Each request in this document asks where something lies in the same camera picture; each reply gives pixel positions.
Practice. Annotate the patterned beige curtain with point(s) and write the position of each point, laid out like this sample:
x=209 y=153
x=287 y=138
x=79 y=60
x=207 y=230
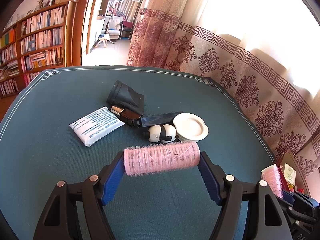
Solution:
x=265 y=53

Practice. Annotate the wooden stool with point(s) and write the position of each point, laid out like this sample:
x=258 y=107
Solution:
x=102 y=38

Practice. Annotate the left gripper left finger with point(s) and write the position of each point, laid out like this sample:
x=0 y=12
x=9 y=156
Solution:
x=59 y=218

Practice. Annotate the panda toy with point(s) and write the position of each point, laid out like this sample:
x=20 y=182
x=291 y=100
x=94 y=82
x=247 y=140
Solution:
x=161 y=133

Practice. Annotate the pink hair roller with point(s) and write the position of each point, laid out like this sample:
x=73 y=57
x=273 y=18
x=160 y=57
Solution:
x=271 y=175
x=143 y=160

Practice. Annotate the white plastic lid cap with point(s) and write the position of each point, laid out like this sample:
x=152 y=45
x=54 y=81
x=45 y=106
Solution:
x=190 y=127

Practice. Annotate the green yellow medicine box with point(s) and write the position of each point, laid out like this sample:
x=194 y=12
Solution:
x=289 y=175

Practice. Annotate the red storage box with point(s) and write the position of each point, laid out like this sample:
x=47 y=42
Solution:
x=300 y=184

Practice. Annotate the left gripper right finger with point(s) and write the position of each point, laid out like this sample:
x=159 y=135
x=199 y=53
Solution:
x=265 y=218

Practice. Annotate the brown lipstick case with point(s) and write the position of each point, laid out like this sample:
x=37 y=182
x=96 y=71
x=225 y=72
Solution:
x=126 y=116

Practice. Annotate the white cream tube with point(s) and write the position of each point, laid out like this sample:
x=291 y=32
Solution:
x=95 y=126

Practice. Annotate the green table mat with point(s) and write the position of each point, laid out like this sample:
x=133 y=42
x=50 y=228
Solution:
x=39 y=148

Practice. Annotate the black dryer nozzle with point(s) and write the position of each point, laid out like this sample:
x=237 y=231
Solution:
x=123 y=96

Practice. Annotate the wooden door frame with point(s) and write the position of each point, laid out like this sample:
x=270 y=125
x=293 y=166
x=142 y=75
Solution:
x=86 y=11

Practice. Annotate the wooden bookshelf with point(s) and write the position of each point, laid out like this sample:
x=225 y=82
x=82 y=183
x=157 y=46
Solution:
x=37 y=42

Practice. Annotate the white armchair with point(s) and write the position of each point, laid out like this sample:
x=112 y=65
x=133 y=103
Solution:
x=113 y=26

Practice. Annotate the black rectangular bar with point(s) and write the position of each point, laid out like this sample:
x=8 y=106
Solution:
x=152 y=120

